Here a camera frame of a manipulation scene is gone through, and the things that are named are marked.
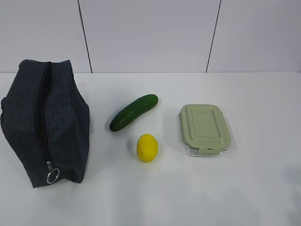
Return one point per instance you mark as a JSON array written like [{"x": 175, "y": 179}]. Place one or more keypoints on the green cucumber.
[{"x": 132, "y": 111}]

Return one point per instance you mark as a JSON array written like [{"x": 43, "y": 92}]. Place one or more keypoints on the yellow lemon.
[{"x": 147, "y": 148}]

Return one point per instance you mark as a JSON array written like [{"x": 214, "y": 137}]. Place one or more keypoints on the green lidded glass container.
[{"x": 204, "y": 131}]

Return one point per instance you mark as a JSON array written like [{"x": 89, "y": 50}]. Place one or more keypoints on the dark blue fabric bag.
[{"x": 46, "y": 121}]

